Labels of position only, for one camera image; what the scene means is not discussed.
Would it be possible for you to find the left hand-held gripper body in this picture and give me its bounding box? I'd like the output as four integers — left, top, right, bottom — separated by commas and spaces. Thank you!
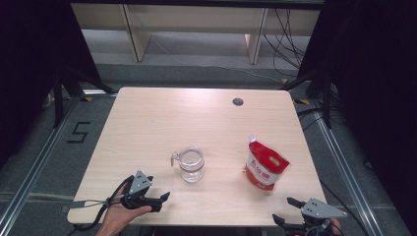
120, 170, 164, 213

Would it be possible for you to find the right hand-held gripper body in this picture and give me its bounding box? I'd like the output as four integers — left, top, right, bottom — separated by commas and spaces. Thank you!
283, 197, 348, 236

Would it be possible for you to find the clear glass jar with lid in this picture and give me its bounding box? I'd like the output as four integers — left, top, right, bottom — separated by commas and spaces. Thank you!
170, 146, 206, 184

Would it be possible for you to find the red and white sugar bag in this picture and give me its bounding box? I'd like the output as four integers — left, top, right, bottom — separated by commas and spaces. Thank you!
244, 133, 291, 193

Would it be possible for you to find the person's right hand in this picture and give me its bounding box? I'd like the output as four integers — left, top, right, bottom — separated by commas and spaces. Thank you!
328, 217, 342, 236

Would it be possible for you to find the person's left hand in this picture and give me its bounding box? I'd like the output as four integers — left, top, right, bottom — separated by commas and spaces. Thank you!
95, 183, 152, 236

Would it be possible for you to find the grey tape strip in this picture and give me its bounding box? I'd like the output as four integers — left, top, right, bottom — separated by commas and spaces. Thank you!
60, 200, 87, 213

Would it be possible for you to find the black metal stand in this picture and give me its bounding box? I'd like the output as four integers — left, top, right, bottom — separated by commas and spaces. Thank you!
52, 65, 116, 129
279, 67, 333, 129

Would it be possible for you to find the dark curtain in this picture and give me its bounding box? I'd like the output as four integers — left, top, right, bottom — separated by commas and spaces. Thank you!
296, 0, 417, 236
0, 0, 102, 170

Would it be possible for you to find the black crossbar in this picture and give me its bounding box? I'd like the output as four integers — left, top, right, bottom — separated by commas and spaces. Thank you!
70, 0, 326, 9

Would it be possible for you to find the black floor cable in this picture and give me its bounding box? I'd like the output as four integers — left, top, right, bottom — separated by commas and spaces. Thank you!
319, 180, 372, 236

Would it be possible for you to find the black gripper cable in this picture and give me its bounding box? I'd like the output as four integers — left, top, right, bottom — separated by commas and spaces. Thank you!
72, 175, 136, 232

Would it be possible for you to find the aluminium floor rail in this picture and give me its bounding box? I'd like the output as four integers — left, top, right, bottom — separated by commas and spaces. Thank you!
309, 99, 391, 236
0, 96, 82, 230

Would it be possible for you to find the thin black lanyard cord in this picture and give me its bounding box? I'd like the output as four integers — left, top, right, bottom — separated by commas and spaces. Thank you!
83, 196, 127, 209

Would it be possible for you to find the thin white floor cable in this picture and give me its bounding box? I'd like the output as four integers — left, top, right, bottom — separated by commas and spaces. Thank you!
150, 36, 283, 84

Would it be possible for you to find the light wooden furniture frame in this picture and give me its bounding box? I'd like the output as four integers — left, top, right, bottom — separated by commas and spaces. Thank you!
70, 2, 323, 65

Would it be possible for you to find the bundle of black cables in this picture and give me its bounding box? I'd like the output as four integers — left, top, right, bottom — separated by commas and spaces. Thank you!
262, 8, 308, 78

